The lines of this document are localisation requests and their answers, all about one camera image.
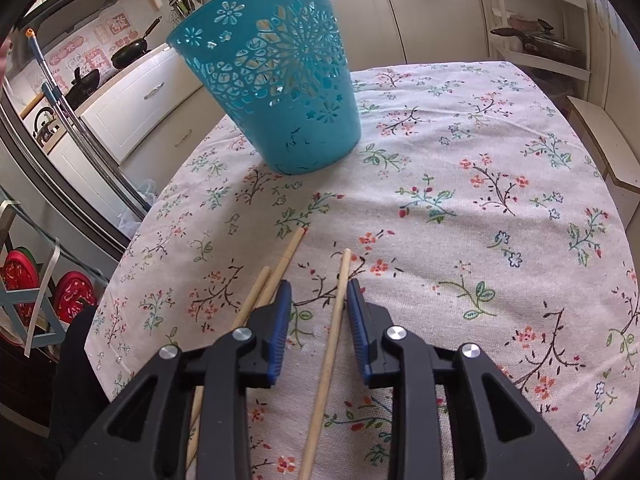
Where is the long wooden chopstick left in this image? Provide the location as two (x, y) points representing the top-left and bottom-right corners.
(186, 228), (306, 469)

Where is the floral tablecloth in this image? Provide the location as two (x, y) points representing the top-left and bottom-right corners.
(86, 62), (639, 479)

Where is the red plate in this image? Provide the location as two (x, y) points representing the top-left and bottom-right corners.
(53, 271), (96, 324)

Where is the teal perforated plastic basket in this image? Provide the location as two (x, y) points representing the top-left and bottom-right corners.
(167, 0), (361, 174)

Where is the black wok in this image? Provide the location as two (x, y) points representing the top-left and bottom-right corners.
(65, 66), (100, 110)

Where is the black frying pan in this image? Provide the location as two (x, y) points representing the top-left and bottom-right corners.
(111, 16), (162, 70)

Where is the pan on shelf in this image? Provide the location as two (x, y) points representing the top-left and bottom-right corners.
(490, 20), (584, 66)

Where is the white shelf unit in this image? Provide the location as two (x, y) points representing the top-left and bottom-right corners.
(482, 0), (591, 100)

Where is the mop handle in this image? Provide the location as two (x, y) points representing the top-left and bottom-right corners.
(25, 28), (151, 220)

